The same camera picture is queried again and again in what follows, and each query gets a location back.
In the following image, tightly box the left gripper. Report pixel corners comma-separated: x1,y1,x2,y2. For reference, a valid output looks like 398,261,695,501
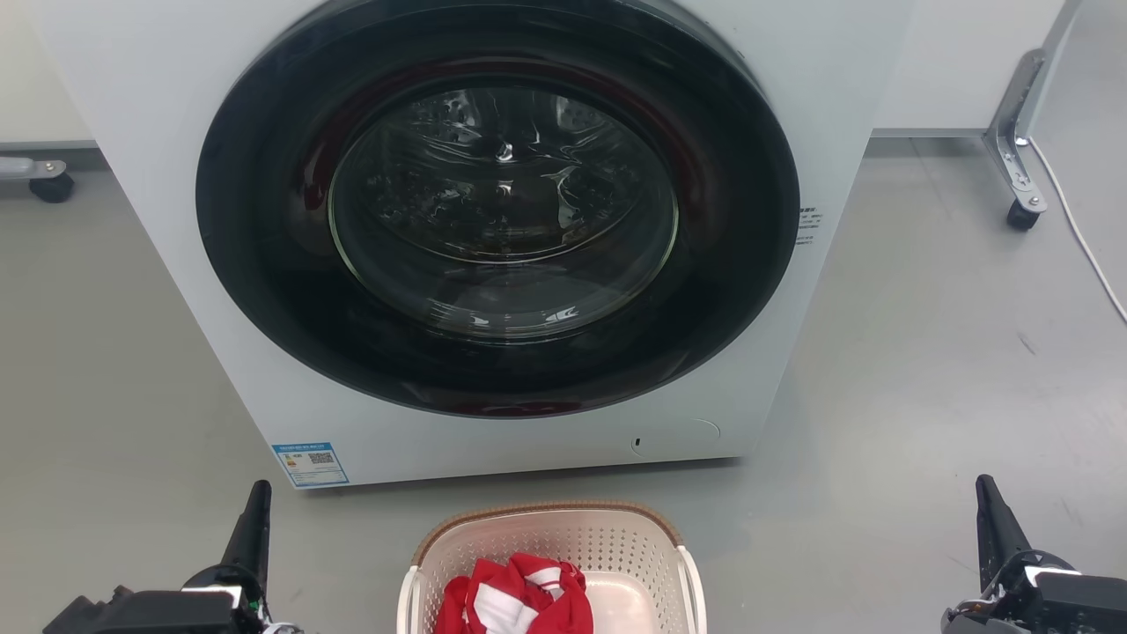
42,480,302,634

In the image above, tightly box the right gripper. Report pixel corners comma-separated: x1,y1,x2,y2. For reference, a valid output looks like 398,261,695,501
940,475,1127,634

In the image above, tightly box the cream perforated plastic laundry basket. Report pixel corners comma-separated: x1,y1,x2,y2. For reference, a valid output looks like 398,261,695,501
395,501,709,634

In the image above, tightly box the blue energy label sticker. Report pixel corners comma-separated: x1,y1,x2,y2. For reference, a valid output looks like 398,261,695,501
271,441,350,489

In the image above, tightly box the red and white garment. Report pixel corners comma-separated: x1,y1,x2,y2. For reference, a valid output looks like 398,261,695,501
435,552,593,634

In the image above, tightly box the black round glass washer door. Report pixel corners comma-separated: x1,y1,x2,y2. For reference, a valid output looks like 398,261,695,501
195,0,801,420

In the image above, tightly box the white front-load washing machine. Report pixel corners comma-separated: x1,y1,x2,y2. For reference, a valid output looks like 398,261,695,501
35,0,917,490

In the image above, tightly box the round white filter cover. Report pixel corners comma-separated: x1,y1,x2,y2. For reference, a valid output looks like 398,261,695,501
630,417,722,459

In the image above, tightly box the white power cable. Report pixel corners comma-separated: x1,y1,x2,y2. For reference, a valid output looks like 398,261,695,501
1021,136,1127,325

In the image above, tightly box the grey frame leg with caster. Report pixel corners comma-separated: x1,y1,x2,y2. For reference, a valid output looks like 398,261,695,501
983,0,1086,232
0,156,77,205

